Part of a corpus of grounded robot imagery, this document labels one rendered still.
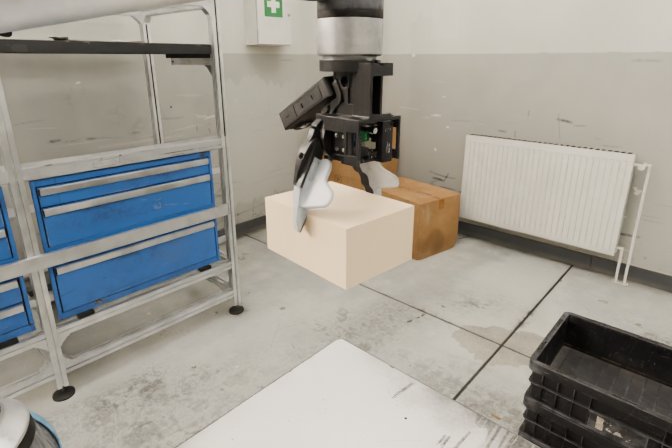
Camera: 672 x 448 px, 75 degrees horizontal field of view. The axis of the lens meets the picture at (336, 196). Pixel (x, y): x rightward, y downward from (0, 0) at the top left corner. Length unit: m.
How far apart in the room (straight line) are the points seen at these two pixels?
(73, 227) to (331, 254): 1.52
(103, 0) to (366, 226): 0.34
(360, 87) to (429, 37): 2.99
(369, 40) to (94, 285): 1.72
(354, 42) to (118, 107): 2.42
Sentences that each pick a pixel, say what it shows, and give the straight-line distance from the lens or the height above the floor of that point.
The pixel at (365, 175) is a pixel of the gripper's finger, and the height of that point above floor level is 1.14.
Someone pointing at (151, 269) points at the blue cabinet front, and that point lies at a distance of 2.12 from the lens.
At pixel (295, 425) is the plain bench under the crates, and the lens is 0.84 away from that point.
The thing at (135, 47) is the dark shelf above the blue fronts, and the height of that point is 1.33.
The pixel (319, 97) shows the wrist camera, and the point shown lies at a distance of 0.54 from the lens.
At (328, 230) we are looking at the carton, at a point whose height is 1.10.
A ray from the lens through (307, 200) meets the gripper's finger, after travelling 0.51.
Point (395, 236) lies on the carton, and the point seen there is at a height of 1.08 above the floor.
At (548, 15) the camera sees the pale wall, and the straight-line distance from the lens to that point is 3.14.
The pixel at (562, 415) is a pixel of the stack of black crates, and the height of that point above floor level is 0.49.
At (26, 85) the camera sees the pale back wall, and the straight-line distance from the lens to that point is 2.70.
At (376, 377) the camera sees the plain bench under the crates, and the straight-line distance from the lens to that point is 0.92.
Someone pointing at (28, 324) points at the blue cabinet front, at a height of 0.35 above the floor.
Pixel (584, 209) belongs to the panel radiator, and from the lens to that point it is 3.05.
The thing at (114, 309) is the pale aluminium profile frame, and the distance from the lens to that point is 2.10.
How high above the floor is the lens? 1.29
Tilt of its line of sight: 18 degrees down
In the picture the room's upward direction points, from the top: straight up
